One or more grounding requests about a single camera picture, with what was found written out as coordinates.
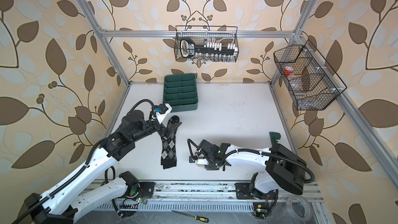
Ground green plastic divided tray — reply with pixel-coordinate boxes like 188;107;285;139
163;73;199;113

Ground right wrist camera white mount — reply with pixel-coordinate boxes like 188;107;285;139
189;156;209;166

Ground aluminium front rail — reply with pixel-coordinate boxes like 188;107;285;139
78;180;333;224

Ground black socket set rail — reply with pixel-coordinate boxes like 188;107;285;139
176;37;239;60

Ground clear tape roll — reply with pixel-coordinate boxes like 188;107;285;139
286;196;313;222

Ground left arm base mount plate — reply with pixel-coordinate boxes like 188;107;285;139
121;181;155;200

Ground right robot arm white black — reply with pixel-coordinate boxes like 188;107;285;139
187;139;315;199

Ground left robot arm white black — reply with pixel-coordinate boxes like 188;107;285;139
14;100;172;224

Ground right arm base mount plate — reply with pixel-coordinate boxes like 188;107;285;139
235;183;277;201

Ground green pipe wrench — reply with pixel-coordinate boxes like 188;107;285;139
269;132;282;147

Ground red lidded container in basket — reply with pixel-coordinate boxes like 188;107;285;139
284;66;294;75

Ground black grey argyle sock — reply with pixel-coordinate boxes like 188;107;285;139
161;116;182;170

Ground yellow black handled screwdriver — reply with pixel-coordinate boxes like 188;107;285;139
172;210;209;223

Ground black wire basket wall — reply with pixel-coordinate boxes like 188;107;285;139
273;40;347;111
174;24;239;63

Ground black wire basket right wall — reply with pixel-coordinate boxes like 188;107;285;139
273;40;347;111

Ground black wire basket back wall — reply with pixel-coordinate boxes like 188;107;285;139
174;24;239;63

